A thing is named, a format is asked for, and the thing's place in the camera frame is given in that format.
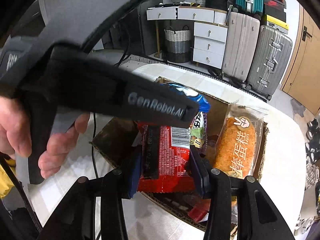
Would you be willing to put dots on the silver grey suitcase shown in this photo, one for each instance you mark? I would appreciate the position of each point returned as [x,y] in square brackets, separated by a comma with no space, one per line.
[270,59]

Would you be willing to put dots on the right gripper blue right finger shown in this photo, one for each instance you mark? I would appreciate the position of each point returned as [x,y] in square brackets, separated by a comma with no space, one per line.
[199,172]

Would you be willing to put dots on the yellow black box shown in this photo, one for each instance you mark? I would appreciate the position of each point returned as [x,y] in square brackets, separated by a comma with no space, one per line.
[275,23]

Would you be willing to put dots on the purple grape candy bag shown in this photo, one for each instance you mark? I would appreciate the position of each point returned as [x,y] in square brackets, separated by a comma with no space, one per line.
[198,132]

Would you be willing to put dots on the red black wafer packet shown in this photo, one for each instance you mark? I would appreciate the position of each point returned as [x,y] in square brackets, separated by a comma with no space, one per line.
[165,159]

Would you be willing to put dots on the beige suitcase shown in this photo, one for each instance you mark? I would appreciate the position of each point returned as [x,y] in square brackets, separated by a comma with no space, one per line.
[241,42]

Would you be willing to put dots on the brown SF cardboard box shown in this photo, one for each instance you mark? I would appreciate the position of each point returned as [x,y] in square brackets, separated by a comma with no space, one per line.
[227,193]

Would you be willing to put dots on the person's left hand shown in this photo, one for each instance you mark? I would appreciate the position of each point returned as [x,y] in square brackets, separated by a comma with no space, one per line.
[39,137]

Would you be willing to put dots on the wooden door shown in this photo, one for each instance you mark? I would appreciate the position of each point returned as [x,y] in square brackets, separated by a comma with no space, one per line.
[301,80]

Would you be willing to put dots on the orange egg cake packet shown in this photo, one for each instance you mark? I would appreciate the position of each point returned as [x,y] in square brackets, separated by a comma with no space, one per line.
[238,144]

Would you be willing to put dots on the white drawer desk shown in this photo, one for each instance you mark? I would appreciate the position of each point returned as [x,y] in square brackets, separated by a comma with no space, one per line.
[208,30]

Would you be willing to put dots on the checked table cloth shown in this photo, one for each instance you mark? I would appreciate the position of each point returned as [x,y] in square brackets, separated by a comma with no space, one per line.
[283,174]

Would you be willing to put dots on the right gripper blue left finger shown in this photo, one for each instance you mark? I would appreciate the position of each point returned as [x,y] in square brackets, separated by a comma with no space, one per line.
[134,172]

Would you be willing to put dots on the blue Oreo cookie packet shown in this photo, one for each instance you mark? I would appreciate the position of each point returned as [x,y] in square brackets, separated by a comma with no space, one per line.
[197,97]

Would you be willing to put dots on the stacked black shoe boxes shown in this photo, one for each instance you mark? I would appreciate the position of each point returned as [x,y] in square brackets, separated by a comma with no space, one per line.
[275,8]

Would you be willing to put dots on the red chocolate pie packet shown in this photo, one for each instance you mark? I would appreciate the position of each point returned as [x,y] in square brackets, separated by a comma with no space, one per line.
[200,210]

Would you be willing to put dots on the woven laundry basket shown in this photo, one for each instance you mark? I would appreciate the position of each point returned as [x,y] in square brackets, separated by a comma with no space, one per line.
[178,44]

